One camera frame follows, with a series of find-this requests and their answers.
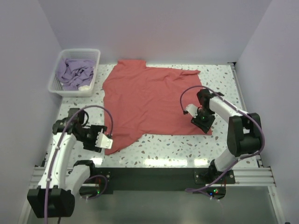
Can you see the white plastic laundry basket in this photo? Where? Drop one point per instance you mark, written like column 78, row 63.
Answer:
column 54, row 84

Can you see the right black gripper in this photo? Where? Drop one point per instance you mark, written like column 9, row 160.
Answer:
column 205, row 126

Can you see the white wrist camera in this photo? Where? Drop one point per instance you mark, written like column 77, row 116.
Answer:
column 192, row 110
column 103, row 141

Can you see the purple t-shirt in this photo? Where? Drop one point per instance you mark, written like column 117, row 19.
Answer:
column 75, row 74

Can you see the salmon red t-shirt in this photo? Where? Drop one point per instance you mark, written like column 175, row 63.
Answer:
column 145, row 100

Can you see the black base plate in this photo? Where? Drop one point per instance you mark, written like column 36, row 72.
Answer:
column 191, row 180

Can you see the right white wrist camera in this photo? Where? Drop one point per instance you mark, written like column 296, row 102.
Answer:
column 192, row 110

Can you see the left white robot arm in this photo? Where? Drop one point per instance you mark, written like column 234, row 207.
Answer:
column 54, row 195

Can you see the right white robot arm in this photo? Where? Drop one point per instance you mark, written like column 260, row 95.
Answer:
column 244, row 136

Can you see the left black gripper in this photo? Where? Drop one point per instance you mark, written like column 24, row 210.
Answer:
column 91, row 145

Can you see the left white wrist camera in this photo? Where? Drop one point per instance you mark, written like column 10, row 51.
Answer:
column 103, row 141

